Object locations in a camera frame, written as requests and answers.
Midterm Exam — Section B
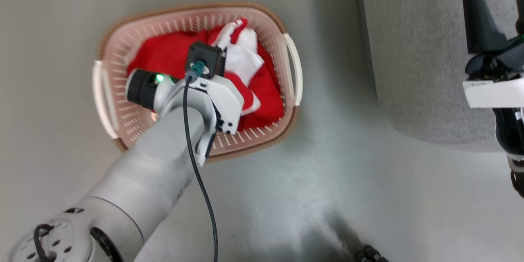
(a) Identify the short black looped cable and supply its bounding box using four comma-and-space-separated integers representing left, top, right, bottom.
34, 223, 56, 262

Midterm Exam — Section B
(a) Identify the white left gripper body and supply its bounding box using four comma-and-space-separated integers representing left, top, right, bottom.
189, 75, 245, 167

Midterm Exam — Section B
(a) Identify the red and white garment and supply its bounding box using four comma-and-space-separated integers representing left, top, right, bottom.
127, 18, 285, 132

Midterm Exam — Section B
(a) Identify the black cable with teal plug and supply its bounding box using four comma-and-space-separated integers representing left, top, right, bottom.
182, 61, 219, 262

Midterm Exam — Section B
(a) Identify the grey fabric sofa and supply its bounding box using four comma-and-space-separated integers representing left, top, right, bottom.
354, 0, 524, 153

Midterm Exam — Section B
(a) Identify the cream perforated laundry basket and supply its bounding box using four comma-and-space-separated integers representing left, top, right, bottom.
92, 2, 303, 163

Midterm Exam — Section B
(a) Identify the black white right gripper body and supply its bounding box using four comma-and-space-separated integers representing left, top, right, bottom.
463, 35, 524, 109

